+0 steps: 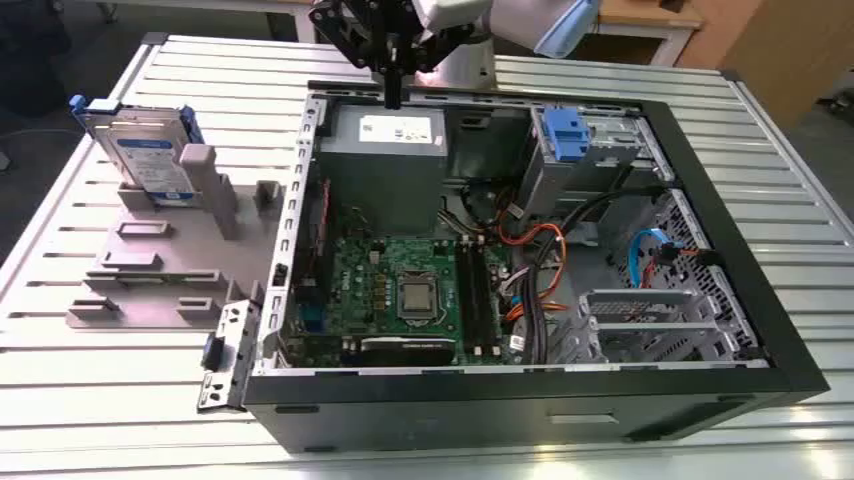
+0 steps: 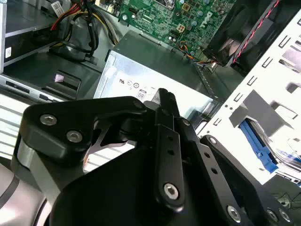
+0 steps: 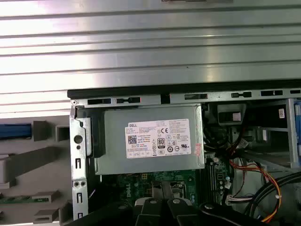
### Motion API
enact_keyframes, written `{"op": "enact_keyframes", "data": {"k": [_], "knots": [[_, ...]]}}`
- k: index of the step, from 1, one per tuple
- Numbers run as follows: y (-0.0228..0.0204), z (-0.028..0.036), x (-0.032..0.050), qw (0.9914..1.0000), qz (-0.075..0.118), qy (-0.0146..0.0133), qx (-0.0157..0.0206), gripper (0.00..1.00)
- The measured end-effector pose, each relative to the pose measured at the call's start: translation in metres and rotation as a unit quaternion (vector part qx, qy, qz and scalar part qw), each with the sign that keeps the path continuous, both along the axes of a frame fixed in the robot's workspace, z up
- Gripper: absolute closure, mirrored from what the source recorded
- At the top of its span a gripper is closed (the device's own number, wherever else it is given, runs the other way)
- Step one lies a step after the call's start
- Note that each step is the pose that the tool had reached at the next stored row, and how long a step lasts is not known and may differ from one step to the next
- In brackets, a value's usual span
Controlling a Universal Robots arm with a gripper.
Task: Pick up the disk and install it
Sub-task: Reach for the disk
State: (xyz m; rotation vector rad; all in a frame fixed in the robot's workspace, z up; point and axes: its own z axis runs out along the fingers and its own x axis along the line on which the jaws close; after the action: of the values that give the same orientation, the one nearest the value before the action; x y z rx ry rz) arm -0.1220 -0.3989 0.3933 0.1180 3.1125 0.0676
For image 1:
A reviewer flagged metal disk bay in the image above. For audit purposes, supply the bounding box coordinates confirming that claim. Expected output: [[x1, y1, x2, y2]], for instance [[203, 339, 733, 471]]
[[577, 288, 736, 364]]

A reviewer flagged black open PC case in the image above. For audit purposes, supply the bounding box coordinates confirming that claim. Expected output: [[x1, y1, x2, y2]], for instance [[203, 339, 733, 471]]
[[241, 77, 832, 455]]

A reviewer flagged blue data wire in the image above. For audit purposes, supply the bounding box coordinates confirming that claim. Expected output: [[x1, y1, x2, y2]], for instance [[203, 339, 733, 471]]
[[629, 227, 676, 291]]

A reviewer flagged black CPU socket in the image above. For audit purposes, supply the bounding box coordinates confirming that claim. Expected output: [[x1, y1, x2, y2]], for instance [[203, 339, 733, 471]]
[[391, 268, 453, 330]]

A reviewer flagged metal rear bracket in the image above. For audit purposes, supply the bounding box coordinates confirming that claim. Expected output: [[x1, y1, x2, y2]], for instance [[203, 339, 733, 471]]
[[197, 298, 263, 414]]

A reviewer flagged silver CPU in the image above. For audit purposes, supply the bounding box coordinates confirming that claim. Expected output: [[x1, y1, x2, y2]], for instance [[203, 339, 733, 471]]
[[398, 284, 434, 314]]

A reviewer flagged black RAM slot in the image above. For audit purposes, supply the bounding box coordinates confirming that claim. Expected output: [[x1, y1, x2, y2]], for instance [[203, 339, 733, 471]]
[[471, 235, 506, 357], [454, 235, 487, 357]]

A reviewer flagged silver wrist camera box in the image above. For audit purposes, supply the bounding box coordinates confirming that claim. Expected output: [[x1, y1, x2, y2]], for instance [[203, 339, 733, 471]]
[[410, 0, 497, 34]]

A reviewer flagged metal optical drive bay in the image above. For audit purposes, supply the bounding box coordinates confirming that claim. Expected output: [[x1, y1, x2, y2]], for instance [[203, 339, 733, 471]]
[[520, 102, 676, 216]]

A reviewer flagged grey parts rack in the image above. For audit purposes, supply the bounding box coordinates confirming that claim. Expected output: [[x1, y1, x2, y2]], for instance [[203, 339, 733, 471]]
[[64, 144, 286, 332]]

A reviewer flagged green RAM stick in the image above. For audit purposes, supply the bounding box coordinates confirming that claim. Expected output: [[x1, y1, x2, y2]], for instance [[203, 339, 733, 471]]
[[113, 272, 202, 290]]

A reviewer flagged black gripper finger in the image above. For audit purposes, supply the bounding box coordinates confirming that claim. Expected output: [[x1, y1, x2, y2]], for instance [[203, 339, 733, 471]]
[[307, 0, 397, 110], [393, 27, 473, 110]]

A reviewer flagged orange wire with black connector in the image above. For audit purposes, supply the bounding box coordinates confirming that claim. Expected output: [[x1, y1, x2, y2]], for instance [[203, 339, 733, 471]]
[[657, 239, 726, 266]]

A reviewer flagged orange power wire bundle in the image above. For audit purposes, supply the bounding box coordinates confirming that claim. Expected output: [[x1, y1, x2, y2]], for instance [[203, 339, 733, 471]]
[[498, 222, 570, 324]]

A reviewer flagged black cable bundle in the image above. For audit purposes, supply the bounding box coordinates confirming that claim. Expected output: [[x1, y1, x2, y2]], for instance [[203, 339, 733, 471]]
[[520, 184, 669, 364]]

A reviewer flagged wooden desk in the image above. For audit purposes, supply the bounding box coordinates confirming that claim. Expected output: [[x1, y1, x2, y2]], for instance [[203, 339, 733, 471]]
[[586, 0, 709, 66]]

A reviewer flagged black graphics card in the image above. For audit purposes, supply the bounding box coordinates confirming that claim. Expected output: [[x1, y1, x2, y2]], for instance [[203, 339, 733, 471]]
[[339, 335, 459, 369]]

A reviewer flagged hard disk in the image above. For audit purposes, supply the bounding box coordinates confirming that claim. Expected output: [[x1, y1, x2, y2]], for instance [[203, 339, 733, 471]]
[[68, 96, 206, 207]]

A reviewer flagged green motherboard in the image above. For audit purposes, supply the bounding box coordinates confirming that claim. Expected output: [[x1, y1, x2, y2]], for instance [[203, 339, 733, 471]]
[[283, 234, 529, 369]]

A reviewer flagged grey power supply unit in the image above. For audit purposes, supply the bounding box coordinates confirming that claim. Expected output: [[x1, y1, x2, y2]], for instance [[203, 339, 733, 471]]
[[313, 102, 450, 239]]

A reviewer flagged wooden cabinet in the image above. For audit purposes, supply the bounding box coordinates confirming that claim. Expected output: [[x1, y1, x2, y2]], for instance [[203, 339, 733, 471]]
[[677, 0, 854, 131]]

